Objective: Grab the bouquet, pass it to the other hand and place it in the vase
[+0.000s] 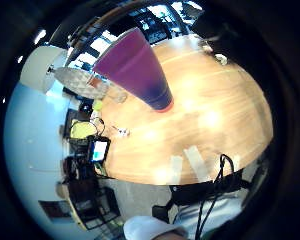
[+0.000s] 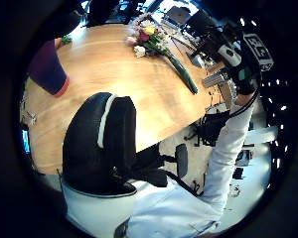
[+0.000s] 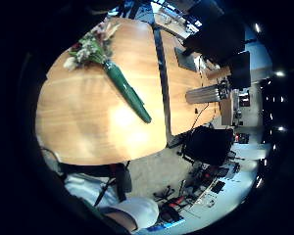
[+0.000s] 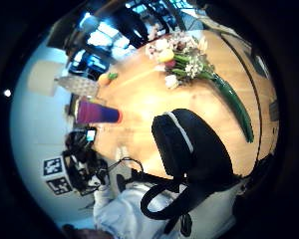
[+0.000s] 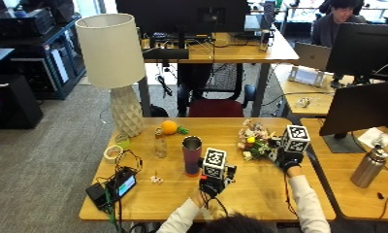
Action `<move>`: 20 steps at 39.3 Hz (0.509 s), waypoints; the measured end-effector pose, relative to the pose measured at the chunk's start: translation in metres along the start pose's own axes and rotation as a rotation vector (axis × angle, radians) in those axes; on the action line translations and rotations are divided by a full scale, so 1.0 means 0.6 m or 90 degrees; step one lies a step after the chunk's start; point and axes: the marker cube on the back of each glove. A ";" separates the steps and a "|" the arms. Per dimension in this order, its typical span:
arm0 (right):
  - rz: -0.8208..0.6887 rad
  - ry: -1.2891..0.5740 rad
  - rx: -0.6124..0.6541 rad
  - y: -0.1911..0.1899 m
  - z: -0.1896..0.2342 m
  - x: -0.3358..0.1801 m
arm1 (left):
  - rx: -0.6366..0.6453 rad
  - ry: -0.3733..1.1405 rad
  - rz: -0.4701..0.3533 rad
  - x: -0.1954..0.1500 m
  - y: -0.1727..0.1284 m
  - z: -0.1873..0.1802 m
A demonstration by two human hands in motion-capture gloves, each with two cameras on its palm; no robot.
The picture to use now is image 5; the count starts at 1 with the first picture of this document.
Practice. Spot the person's left hand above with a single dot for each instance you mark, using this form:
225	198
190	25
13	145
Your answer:
212	187

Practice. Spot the person's right hand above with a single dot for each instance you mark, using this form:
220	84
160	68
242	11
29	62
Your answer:
289	159

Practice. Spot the artificial flower bouquet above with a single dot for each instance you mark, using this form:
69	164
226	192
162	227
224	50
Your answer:
254	142

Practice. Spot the white marker cube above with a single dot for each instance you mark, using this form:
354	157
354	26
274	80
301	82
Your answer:
213	162
294	138

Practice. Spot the purple tumbler with orange base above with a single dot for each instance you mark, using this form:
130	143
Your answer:
192	155

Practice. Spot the clear plastic wrap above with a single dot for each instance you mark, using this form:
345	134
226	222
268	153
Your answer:
302	102

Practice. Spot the small white clip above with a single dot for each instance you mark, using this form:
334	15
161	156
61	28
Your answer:
156	179

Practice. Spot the clear glass bottle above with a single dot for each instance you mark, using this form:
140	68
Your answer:
160	145

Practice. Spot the black office chair red seat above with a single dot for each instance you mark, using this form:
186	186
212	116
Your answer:
214	106

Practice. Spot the stainless steel water bottle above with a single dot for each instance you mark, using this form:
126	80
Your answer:
367	168

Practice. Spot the white paper sheet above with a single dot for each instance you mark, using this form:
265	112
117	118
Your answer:
370	136

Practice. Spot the black monitor on grey stand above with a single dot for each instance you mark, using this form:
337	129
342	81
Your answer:
361	108

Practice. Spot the black device with screen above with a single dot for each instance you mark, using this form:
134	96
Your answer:
124	185

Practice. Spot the white tablet stand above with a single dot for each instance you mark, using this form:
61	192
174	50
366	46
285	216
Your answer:
306	77

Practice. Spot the black bag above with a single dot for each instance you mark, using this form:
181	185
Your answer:
158	111

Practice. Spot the small clear green cup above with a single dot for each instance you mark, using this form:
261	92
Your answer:
121	141

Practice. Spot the white tape roll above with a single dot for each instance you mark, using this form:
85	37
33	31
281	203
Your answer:
112	153

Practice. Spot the black power adapter box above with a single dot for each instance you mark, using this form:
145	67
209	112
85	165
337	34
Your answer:
96	195

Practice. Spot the silver laptop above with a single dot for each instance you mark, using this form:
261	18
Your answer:
312	55

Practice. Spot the wooden desk with grey legs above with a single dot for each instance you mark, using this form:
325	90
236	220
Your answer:
245	51

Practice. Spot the white table lamp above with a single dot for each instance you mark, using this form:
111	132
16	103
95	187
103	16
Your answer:
111	55

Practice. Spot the wide black monitor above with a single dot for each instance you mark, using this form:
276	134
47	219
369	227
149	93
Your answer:
176	14

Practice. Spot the black storage shelf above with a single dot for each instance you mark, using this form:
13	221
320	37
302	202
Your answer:
47	61

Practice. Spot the black box cabinet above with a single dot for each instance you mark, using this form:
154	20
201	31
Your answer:
12	100

